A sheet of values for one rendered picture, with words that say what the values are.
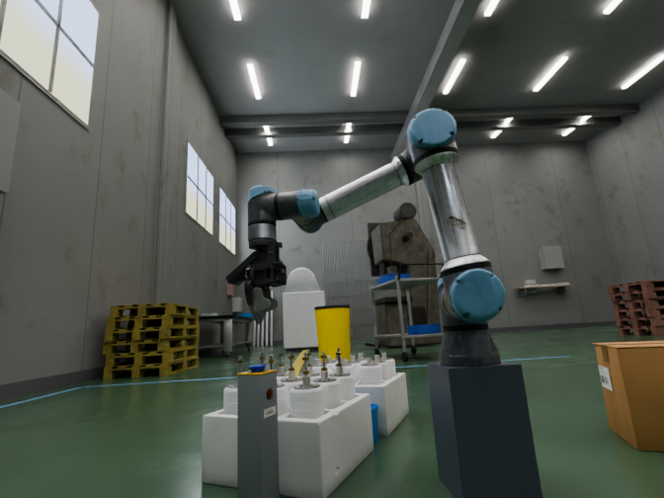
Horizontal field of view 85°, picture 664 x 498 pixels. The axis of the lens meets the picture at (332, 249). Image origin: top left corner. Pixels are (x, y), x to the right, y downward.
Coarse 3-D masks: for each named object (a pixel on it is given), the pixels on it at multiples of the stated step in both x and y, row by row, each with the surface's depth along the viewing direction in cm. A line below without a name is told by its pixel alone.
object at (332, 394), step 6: (324, 384) 109; (330, 384) 109; (336, 384) 110; (324, 390) 108; (330, 390) 108; (336, 390) 110; (324, 396) 108; (330, 396) 108; (336, 396) 109; (324, 402) 107; (330, 402) 108; (336, 402) 109; (324, 408) 107; (330, 408) 107
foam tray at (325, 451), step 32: (224, 416) 104; (288, 416) 101; (352, 416) 110; (224, 448) 102; (288, 448) 94; (320, 448) 90; (352, 448) 107; (224, 480) 100; (288, 480) 92; (320, 480) 89
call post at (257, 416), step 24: (240, 384) 88; (264, 384) 87; (240, 408) 87; (264, 408) 85; (240, 432) 86; (264, 432) 84; (240, 456) 84; (264, 456) 83; (240, 480) 83; (264, 480) 82
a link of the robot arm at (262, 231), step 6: (252, 228) 94; (258, 228) 94; (264, 228) 94; (270, 228) 95; (252, 234) 94; (258, 234) 94; (264, 234) 94; (270, 234) 95; (276, 234) 98; (252, 240) 95
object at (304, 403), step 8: (296, 392) 99; (304, 392) 98; (312, 392) 98; (320, 392) 100; (296, 400) 98; (304, 400) 98; (312, 400) 98; (320, 400) 99; (296, 408) 98; (304, 408) 97; (312, 408) 97; (320, 408) 99; (296, 416) 97; (304, 416) 97; (312, 416) 97; (320, 416) 98
